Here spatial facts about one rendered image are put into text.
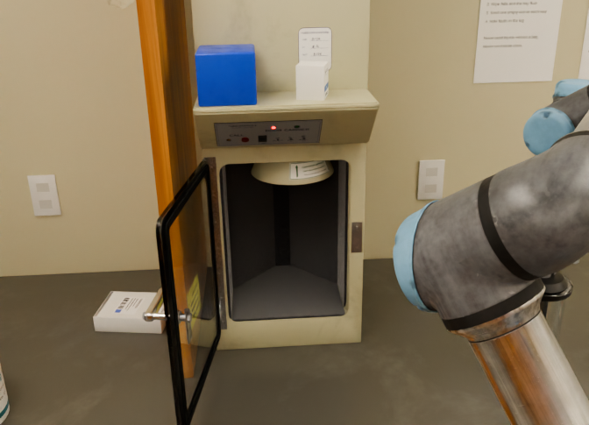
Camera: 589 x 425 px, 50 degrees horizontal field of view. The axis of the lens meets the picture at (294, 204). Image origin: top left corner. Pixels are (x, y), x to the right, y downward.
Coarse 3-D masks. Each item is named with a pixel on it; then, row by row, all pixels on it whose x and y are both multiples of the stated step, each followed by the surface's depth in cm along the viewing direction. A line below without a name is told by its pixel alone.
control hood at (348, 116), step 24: (264, 96) 115; (288, 96) 114; (336, 96) 114; (360, 96) 113; (216, 120) 110; (240, 120) 110; (264, 120) 111; (288, 120) 111; (336, 120) 112; (360, 120) 113; (216, 144) 118; (288, 144) 120; (312, 144) 120
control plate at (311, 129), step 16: (224, 128) 112; (240, 128) 113; (256, 128) 113; (288, 128) 114; (304, 128) 114; (320, 128) 114; (224, 144) 118; (240, 144) 118; (256, 144) 119; (272, 144) 119
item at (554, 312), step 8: (568, 280) 120; (568, 288) 117; (544, 296) 115; (552, 296) 115; (544, 304) 117; (552, 304) 117; (560, 304) 117; (544, 312) 117; (552, 312) 117; (560, 312) 118; (552, 320) 118; (560, 320) 119; (552, 328) 119; (560, 328) 121
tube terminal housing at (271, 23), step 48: (192, 0) 112; (240, 0) 112; (288, 0) 113; (336, 0) 113; (288, 48) 116; (336, 48) 116; (336, 144) 123; (240, 336) 138; (288, 336) 139; (336, 336) 140
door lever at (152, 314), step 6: (156, 294) 109; (156, 300) 108; (162, 300) 109; (150, 306) 106; (156, 306) 106; (144, 312) 105; (150, 312) 104; (156, 312) 106; (144, 318) 104; (150, 318) 104; (156, 318) 104; (162, 318) 104
